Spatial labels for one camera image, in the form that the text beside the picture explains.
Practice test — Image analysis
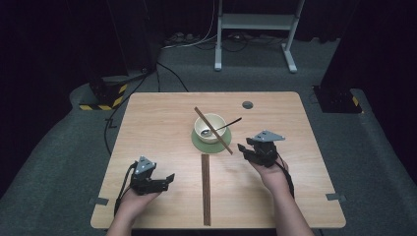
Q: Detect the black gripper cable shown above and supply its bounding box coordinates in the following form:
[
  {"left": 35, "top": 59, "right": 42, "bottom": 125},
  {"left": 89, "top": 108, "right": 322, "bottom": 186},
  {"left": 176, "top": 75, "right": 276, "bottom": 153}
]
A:
[
  {"left": 274, "top": 152, "right": 295, "bottom": 200},
  {"left": 113, "top": 161, "right": 138, "bottom": 218}
]

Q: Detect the person's right hand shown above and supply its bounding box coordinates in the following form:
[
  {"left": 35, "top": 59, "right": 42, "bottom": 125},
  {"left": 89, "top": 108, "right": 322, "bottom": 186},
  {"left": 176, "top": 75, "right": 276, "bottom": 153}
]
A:
[{"left": 250, "top": 160, "right": 291, "bottom": 195}]

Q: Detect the power strip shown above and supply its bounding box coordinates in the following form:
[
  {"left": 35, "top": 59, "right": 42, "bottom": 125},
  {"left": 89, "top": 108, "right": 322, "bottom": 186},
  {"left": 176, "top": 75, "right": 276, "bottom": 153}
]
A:
[{"left": 163, "top": 31, "right": 202, "bottom": 46}]

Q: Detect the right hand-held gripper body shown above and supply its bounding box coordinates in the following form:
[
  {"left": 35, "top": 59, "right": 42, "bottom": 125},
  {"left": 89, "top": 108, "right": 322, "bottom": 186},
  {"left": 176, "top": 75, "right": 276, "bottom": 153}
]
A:
[{"left": 250, "top": 130, "right": 286, "bottom": 168}]

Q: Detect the black base with striped tape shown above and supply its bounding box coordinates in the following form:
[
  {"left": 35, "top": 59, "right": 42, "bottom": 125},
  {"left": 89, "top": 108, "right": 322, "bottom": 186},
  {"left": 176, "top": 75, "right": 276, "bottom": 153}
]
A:
[{"left": 79, "top": 76, "right": 129, "bottom": 112}]

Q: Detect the white floor cable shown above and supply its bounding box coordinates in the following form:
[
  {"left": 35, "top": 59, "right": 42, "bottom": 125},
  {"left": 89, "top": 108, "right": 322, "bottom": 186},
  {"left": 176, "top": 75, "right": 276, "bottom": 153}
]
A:
[{"left": 161, "top": 0, "right": 219, "bottom": 51}]

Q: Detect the green round saucer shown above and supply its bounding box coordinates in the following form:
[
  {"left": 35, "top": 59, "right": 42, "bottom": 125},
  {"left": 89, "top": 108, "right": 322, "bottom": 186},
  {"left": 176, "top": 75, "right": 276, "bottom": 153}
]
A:
[{"left": 191, "top": 127, "right": 233, "bottom": 154}]

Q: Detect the cream ceramic bowl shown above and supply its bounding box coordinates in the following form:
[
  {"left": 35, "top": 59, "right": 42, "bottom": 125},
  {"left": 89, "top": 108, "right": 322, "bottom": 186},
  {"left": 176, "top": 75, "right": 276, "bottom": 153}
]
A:
[{"left": 193, "top": 112, "right": 228, "bottom": 145}]

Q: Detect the person's left hand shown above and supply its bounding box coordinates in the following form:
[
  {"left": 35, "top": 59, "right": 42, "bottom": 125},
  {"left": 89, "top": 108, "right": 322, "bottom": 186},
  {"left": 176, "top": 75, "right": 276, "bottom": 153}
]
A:
[{"left": 119, "top": 189, "right": 162, "bottom": 219}]

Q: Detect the white metal stand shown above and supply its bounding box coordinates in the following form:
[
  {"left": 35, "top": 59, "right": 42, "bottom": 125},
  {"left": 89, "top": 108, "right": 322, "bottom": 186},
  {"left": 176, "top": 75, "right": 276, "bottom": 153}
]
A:
[{"left": 213, "top": 0, "right": 306, "bottom": 74}]

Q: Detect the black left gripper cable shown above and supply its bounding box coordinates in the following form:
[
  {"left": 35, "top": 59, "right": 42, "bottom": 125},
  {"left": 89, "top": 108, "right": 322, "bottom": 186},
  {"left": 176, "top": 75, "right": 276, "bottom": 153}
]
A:
[{"left": 113, "top": 161, "right": 138, "bottom": 218}]

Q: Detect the grey tape piece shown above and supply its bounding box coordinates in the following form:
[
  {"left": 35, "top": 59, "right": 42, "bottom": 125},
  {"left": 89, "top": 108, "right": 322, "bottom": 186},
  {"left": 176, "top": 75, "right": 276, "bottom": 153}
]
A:
[
  {"left": 325, "top": 193, "right": 347, "bottom": 203},
  {"left": 89, "top": 197, "right": 110, "bottom": 207}
]

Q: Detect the black stand base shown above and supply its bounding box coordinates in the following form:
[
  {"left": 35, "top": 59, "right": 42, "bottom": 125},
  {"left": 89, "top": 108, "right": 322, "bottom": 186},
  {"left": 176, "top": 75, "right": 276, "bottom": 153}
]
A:
[{"left": 312, "top": 85, "right": 364, "bottom": 115}]

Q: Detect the black floor cable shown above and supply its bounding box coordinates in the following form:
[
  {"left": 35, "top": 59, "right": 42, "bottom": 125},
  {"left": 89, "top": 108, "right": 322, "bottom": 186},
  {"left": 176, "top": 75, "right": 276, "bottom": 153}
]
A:
[{"left": 103, "top": 61, "right": 190, "bottom": 155}]

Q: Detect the black-handled metal spoon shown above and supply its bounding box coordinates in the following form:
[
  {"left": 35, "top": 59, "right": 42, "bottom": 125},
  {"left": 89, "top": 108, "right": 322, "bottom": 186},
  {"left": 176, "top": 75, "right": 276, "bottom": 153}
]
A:
[{"left": 200, "top": 116, "right": 243, "bottom": 138}]

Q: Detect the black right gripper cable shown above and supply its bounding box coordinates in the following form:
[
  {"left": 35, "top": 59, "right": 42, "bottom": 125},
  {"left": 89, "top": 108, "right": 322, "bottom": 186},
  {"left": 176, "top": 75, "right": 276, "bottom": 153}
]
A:
[{"left": 274, "top": 152, "right": 295, "bottom": 200}]

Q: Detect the dark curtain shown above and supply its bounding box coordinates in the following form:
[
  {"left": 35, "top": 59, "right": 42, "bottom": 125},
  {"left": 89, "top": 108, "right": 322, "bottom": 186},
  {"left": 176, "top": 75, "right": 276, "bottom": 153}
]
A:
[
  {"left": 319, "top": 0, "right": 417, "bottom": 185},
  {"left": 0, "top": 0, "right": 161, "bottom": 198}
]

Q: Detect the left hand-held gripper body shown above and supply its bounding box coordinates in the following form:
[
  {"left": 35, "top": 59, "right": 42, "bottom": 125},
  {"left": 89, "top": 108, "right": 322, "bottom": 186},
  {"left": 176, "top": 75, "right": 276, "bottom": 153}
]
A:
[{"left": 130, "top": 155, "right": 167, "bottom": 197}]

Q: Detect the brown wooden chopstick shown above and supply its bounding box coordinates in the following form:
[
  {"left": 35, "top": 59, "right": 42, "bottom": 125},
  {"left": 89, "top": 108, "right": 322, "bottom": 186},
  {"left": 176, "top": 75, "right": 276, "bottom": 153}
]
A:
[
  {"left": 200, "top": 153, "right": 209, "bottom": 227},
  {"left": 205, "top": 153, "right": 212, "bottom": 227},
  {"left": 193, "top": 106, "right": 234, "bottom": 156}
]

